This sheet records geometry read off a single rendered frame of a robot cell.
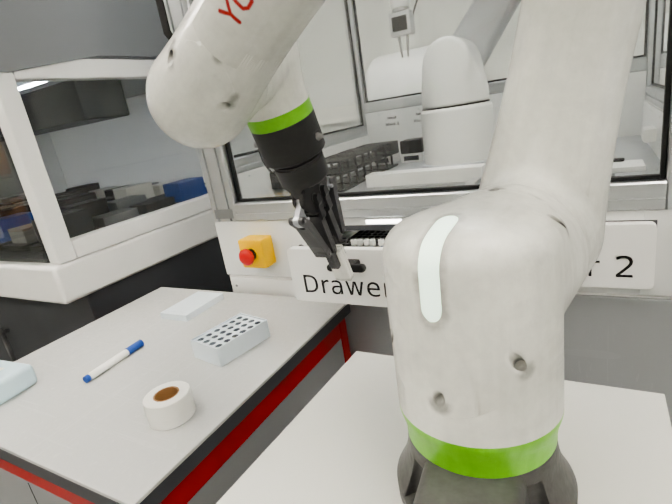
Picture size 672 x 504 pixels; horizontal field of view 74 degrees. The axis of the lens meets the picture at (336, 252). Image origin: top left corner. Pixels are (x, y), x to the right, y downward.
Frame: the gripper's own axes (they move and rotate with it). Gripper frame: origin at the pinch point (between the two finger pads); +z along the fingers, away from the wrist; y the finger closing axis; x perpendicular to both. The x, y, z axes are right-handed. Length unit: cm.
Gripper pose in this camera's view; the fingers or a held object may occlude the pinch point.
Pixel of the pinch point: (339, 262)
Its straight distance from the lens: 76.3
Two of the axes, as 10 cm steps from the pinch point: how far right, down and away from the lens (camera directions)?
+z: 3.1, 7.7, 5.6
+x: 8.7, 0.1, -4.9
